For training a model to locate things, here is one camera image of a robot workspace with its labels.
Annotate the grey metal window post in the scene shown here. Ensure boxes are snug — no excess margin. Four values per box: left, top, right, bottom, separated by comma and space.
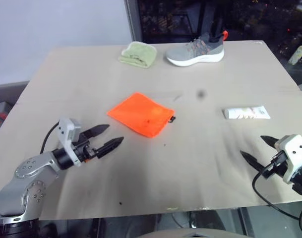
124, 0, 143, 43

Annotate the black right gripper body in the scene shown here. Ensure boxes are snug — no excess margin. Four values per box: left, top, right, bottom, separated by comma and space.
262, 156, 290, 179

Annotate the folded green towel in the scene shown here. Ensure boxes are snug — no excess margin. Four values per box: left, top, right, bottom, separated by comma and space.
118, 41, 158, 69

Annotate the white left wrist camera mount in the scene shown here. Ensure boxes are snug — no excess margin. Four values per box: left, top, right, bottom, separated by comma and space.
58, 118, 82, 167

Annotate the white cream tube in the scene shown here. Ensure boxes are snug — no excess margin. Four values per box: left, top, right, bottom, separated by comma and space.
223, 106, 271, 120

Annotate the plastic drink bottle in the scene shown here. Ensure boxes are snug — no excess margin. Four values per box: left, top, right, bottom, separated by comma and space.
288, 41, 302, 65

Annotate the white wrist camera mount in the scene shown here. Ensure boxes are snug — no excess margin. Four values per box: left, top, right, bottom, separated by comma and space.
274, 134, 302, 184
58, 118, 82, 167

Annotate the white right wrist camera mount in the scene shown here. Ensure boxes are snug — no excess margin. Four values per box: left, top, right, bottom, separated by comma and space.
274, 134, 302, 184

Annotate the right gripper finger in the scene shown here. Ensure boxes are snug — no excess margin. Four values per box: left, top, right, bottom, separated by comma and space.
240, 150, 268, 179
260, 135, 280, 150

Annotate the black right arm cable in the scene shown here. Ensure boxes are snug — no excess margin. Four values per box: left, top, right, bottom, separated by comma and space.
251, 150, 302, 236

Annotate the metal table leg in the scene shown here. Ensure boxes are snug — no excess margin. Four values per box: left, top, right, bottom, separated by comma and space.
236, 207, 252, 237

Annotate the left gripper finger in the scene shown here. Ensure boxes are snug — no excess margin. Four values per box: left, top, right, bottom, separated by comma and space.
84, 124, 111, 139
94, 136, 125, 159

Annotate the grey sneaker with white sole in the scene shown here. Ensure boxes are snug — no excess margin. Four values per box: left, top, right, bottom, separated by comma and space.
165, 30, 229, 67

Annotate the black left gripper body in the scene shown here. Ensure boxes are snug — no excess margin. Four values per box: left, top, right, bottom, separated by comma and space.
71, 133, 100, 163

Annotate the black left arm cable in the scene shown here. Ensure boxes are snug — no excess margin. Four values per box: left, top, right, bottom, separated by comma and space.
39, 122, 60, 154

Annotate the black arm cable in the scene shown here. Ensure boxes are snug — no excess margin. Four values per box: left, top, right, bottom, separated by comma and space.
39, 122, 60, 154
251, 150, 302, 236

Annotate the orange drawstring pouch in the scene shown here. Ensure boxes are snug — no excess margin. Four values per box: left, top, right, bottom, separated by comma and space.
107, 92, 176, 138

